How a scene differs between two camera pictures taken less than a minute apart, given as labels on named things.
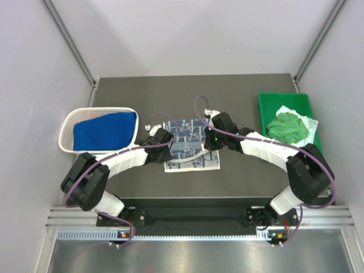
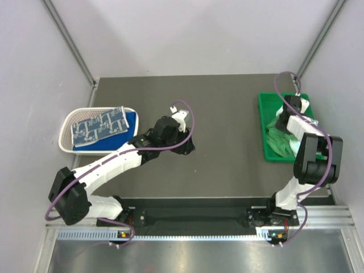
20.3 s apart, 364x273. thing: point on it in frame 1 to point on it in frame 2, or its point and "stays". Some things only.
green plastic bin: [269, 103] stays
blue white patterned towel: [189, 153] to [89, 130]
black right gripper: [209, 144] to [280, 126]
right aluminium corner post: [318, 40] stays
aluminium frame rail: [314, 215] stays
